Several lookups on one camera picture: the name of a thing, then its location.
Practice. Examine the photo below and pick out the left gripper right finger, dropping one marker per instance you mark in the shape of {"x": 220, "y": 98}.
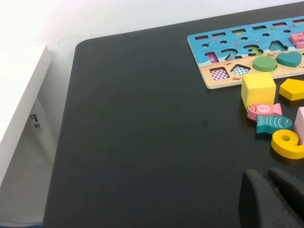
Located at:
{"x": 292, "y": 187}

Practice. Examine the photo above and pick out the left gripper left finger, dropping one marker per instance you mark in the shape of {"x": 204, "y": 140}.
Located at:
{"x": 256, "y": 204}

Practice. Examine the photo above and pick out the yellow pentagon piece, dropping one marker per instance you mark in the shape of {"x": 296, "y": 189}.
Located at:
{"x": 293, "y": 89}

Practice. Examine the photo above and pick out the yellow number piece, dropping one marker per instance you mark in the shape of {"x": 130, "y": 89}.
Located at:
{"x": 278, "y": 145}

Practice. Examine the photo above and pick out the green circle piece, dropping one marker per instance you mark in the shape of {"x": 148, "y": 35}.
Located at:
{"x": 264, "y": 63}

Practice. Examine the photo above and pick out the teal heart piece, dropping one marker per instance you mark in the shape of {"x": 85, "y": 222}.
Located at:
{"x": 289, "y": 59}

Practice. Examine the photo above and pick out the pink number five piece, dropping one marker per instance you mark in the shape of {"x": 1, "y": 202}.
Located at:
{"x": 297, "y": 39}

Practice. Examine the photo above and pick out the wooden number shape puzzle board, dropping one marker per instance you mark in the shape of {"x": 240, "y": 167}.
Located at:
{"x": 249, "y": 39}

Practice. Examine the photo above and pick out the light pink cube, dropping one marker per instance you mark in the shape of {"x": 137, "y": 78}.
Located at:
{"x": 299, "y": 126}

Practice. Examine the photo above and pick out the teal wooden fish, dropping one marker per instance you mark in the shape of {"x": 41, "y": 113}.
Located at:
{"x": 273, "y": 122}

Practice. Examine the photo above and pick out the pink wooden fish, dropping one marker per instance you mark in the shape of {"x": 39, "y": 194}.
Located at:
{"x": 262, "y": 109}

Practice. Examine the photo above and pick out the yellow wooden cube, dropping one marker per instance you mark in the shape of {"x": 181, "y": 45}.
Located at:
{"x": 257, "y": 88}

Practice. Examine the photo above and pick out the white box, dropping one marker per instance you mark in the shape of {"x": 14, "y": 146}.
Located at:
{"x": 19, "y": 95}

